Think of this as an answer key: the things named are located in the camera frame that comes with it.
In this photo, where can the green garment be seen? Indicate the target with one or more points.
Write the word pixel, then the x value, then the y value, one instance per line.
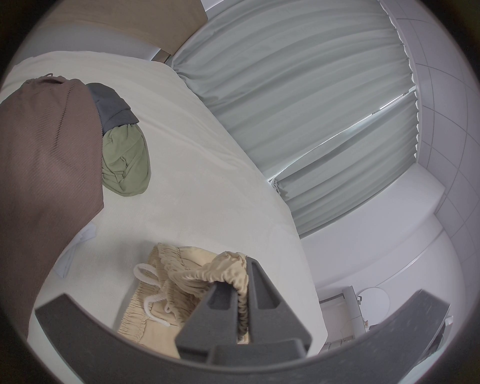
pixel 125 161

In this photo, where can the pale green curtain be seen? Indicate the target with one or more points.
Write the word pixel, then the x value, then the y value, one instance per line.
pixel 356 168
pixel 300 67

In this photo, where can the black garment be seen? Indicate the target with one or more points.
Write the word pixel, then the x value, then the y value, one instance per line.
pixel 112 108

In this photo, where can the tan shorts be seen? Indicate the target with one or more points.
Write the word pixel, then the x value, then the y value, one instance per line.
pixel 180 270

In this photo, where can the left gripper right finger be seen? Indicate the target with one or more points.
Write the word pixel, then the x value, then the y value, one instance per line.
pixel 270 311

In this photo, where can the grey small table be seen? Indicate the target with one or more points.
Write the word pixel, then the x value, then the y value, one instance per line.
pixel 350 294

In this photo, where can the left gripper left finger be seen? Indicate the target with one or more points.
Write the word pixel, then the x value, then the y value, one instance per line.
pixel 210 322

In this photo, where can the round white mirror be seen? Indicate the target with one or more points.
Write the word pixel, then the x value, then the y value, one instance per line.
pixel 375 303

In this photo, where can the brown garment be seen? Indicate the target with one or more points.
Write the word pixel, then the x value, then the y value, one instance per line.
pixel 48 150

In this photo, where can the bed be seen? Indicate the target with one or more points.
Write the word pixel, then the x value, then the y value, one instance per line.
pixel 187 168

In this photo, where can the white garment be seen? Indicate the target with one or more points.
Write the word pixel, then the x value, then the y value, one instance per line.
pixel 77 247

